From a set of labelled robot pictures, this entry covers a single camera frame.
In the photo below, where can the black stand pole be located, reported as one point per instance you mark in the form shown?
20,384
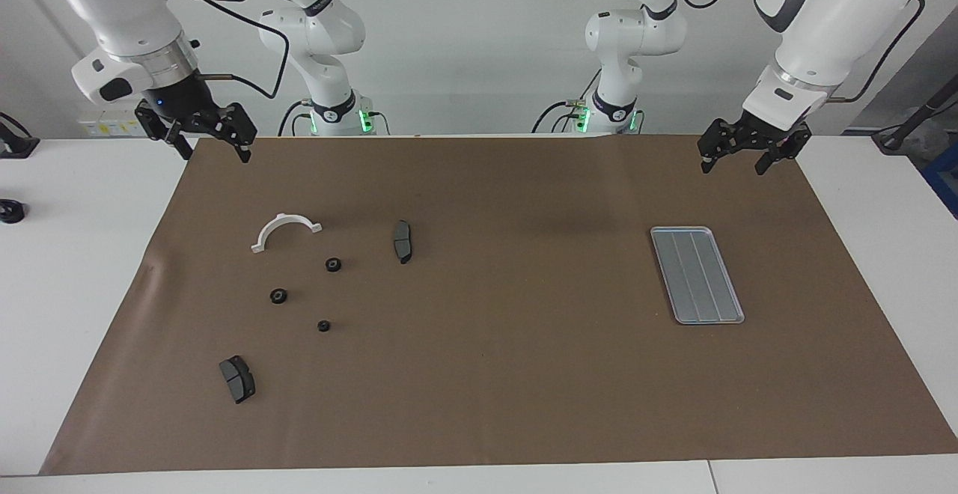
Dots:
917,116

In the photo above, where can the brown paper table mat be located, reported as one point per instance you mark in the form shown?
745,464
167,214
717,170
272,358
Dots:
524,367

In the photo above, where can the silver metal tray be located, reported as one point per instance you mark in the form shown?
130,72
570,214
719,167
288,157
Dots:
700,277

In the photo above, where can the grooved dark grey brake pad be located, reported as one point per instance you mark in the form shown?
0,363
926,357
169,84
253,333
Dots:
239,382

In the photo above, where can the thin dark grey brake pad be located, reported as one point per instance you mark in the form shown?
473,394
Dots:
403,241

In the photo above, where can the blue crate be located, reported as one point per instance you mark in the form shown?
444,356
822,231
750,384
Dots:
944,176

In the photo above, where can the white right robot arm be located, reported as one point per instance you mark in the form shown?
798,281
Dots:
127,7

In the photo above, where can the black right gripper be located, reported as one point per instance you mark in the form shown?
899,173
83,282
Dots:
183,105

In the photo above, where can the white wall power strip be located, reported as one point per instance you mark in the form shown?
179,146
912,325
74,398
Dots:
105,126

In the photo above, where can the black table clamp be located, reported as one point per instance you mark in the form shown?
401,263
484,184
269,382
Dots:
15,146

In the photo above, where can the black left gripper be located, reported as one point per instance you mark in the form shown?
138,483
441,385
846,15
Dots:
771,137

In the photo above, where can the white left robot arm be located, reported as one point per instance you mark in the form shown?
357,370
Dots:
831,7

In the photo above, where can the black round knob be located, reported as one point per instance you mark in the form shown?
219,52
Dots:
11,211

